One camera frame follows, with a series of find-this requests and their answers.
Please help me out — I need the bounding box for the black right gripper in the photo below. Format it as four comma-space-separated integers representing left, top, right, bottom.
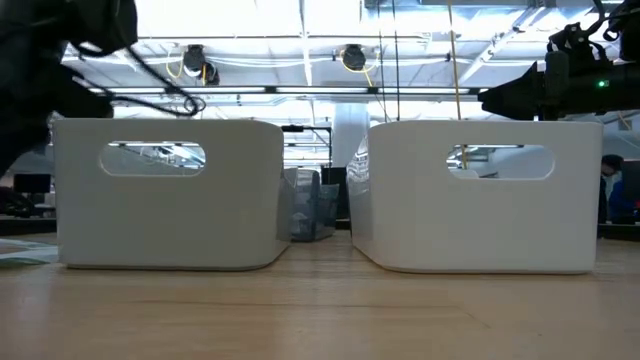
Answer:
477, 23, 594, 122

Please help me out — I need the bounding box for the white bandage wrapper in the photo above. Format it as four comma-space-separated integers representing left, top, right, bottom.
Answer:
0, 238, 59, 262

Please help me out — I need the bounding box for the green-striped bandage wrapper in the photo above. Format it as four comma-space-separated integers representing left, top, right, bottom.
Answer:
0, 255, 46, 268

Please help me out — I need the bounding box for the person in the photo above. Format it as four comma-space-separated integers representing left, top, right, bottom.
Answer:
598, 153, 637, 225

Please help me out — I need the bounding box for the white plastic bin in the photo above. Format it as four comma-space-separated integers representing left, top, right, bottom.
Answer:
346, 119, 605, 275

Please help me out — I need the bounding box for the black monitor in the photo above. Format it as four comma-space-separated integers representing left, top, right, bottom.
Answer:
620, 159, 640, 201
13, 172, 53, 195

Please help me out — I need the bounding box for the white building column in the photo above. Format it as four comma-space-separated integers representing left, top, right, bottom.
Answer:
331, 102, 371, 169

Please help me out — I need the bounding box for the brown translucent plastic bin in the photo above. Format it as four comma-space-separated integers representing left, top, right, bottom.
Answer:
277, 167, 322, 243

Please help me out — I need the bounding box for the grey plastic bin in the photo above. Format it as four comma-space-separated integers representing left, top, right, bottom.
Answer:
53, 118, 292, 272

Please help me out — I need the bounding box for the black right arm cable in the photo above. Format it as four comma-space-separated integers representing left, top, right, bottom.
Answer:
589, 0, 629, 44

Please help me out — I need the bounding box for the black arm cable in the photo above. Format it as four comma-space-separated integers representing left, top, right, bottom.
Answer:
69, 42, 207, 119
589, 0, 629, 44

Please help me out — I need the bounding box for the thin black straight cable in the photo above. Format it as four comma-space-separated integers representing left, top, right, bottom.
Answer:
392, 0, 401, 122

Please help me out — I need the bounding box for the black ceiling cable reel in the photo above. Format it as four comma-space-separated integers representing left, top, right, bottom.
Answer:
342, 43, 368, 71
181, 43, 221, 86

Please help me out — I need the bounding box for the long ceiling light rail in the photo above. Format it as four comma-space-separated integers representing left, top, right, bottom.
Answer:
87, 84, 489, 97

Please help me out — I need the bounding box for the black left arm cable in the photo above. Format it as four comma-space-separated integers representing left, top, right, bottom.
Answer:
69, 42, 207, 119

